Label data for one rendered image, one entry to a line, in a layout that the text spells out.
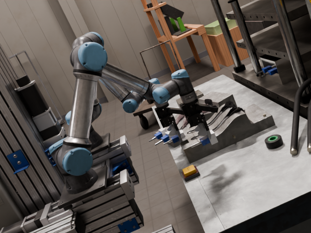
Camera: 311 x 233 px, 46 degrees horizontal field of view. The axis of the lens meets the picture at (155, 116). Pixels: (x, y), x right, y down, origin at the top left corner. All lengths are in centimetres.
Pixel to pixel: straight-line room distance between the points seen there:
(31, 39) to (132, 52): 219
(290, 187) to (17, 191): 125
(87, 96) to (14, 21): 706
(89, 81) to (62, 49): 684
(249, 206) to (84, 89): 79
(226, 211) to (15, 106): 104
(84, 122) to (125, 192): 38
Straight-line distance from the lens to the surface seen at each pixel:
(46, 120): 185
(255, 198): 153
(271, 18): 236
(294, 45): 213
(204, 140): 180
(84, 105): 148
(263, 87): 269
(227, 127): 195
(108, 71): 166
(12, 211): 194
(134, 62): 826
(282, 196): 149
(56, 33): 831
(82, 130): 149
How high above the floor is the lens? 166
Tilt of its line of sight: 17 degrees down
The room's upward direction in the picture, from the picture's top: 25 degrees counter-clockwise
